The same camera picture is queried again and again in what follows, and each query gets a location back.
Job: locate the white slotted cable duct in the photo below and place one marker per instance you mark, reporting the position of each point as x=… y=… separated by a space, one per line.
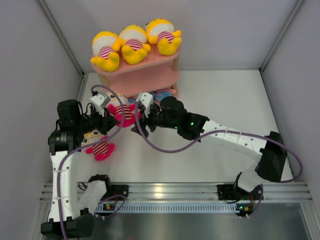
x=130 y=207

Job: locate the boy doll plush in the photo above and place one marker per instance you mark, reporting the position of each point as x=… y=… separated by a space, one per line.
x=163 y=93
x=153 y=94

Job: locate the white pink bear plush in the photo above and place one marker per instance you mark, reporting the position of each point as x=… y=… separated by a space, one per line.
x=115 y=109
x=100 y=151

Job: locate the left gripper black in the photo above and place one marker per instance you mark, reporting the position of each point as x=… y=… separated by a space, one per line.
x=106 y=123

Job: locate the pink three-tier shelf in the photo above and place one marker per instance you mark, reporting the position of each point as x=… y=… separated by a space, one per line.
x=155 y=72

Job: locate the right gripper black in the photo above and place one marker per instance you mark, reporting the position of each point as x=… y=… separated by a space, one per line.
x=148 y=121

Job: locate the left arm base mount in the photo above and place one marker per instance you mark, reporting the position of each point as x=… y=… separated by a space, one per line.
x=116 y=189

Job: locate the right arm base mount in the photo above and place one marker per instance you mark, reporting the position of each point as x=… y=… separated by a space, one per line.
x=232 y=194

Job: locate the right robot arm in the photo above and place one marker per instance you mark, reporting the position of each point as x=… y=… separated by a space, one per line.
x=267 y=151

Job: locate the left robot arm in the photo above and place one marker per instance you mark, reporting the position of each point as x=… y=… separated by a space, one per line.
x=70 y=216

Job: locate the yellow frog plush toy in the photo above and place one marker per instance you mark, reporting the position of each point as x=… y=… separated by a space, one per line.
x=161 y=32

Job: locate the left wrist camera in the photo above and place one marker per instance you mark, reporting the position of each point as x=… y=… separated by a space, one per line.
x=100 y=101

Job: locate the aluminium front rail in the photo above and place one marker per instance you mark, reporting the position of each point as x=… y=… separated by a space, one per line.
x=293 y=192

